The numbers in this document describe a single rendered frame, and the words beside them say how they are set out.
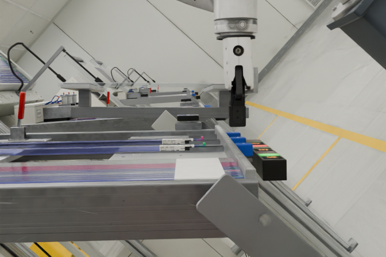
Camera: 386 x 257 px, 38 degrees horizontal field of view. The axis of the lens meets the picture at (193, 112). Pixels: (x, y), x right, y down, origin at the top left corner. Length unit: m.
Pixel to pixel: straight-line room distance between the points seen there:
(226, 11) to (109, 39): 7.75
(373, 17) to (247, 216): 0.66
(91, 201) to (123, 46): 8.16
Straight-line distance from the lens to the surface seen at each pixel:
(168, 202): 0.63
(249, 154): 0.99
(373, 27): 1.17
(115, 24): 8.81
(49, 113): 2.45
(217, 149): 0.99
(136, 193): 0.63
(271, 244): 0.60
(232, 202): 0.58
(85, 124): 2.10
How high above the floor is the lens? 0.85
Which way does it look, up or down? 3 degrees down
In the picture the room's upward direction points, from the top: 48 degrees counter-clockwise
